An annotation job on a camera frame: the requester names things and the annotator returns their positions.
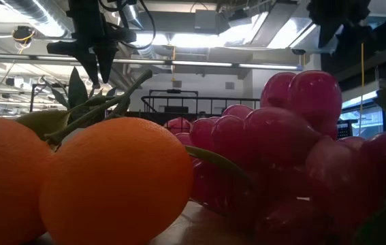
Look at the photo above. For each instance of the long ceiling light strip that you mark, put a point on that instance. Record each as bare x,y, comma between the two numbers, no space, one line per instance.
206,63

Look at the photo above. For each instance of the grey ceiling unit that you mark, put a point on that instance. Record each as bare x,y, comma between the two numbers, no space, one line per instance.
206,20

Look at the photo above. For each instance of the black ceiling dome device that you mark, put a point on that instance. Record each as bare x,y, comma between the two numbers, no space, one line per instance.
22,34

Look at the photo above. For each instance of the security camera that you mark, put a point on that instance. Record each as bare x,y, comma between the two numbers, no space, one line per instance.
298,51

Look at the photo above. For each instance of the potted plant white pot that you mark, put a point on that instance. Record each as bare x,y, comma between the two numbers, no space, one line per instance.
77,88

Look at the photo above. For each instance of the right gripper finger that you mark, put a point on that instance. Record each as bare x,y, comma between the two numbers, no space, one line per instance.
325,32

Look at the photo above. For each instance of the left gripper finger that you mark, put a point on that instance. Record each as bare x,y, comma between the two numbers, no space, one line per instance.
105,61
90,66

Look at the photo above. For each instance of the pink grape bunch with leaf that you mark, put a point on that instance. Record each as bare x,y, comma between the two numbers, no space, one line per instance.
281,143

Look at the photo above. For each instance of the orange cluster with leaves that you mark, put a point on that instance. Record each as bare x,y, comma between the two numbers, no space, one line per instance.
117,183

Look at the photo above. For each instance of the round silver ceiling duct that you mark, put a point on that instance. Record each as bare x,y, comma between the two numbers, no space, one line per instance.
36,13

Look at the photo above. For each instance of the black perforated crate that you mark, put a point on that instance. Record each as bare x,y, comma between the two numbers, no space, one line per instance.
344,131

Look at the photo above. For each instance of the rectangular silver ceiling duct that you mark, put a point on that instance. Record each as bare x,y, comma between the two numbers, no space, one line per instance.
281,30

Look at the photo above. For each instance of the wall vent grille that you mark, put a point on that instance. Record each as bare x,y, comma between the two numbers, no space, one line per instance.
229,85

